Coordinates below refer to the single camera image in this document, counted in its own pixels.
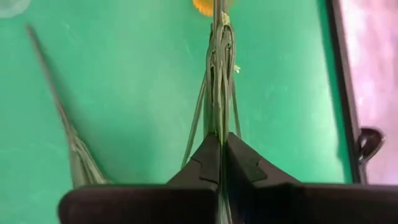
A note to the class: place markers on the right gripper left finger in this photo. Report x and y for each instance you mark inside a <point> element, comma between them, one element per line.
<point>140,205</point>

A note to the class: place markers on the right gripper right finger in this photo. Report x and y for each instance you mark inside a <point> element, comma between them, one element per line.
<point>311,205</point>

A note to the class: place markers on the yellow glass vase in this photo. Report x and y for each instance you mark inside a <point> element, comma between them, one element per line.
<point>203,7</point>

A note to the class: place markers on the clear glass vase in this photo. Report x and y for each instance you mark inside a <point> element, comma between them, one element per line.
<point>12,6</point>

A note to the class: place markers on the green table mat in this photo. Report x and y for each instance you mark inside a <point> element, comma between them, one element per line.
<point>140,77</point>

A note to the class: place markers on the wooden table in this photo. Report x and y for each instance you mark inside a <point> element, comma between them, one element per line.
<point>376,62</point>

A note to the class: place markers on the black frame hook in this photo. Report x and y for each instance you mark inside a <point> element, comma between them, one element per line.
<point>371,129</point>

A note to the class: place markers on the black table frame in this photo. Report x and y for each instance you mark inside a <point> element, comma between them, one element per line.
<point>343,93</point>

